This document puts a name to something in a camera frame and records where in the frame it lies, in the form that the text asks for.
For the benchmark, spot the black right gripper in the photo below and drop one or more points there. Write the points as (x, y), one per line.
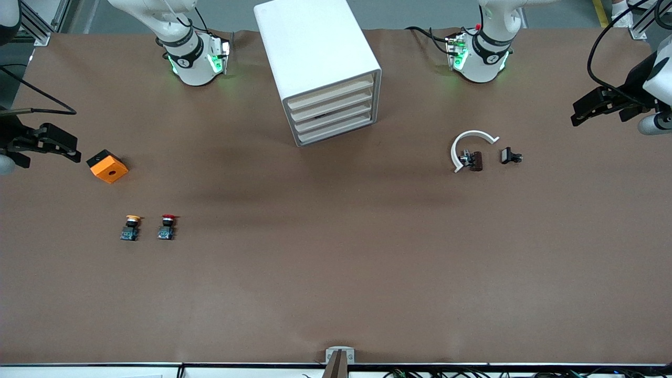
(11, 137)

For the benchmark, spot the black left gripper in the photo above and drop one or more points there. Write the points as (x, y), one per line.
(631, 89)

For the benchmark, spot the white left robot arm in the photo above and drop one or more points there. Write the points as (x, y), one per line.
(480, 65)

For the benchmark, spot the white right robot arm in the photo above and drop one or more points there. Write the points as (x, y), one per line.
(189, 68)

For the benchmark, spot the yellow push button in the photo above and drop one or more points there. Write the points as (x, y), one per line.
(131, 228)

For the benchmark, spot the red push button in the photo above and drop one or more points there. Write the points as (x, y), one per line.
(167, 227)

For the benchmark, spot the white drawer cabinet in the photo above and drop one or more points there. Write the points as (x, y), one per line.
(315, 47)

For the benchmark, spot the orange cube with hole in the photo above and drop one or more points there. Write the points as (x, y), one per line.
(110, 170)

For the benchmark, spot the small black component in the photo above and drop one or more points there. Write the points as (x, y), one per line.
(507, 155)

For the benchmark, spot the brown block with metal clip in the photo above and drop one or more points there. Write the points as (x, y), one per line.
(475, 160)

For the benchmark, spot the brown paper table cover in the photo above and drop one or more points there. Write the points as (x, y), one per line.
(336, 262)

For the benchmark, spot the aluminium frame profile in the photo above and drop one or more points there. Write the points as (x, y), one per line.
(638, 32)
(41, 35)

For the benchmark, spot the white table edge rail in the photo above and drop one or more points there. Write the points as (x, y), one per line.
(105, 371)

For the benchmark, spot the grey metal bracket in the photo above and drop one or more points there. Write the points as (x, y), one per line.
(349, 356)

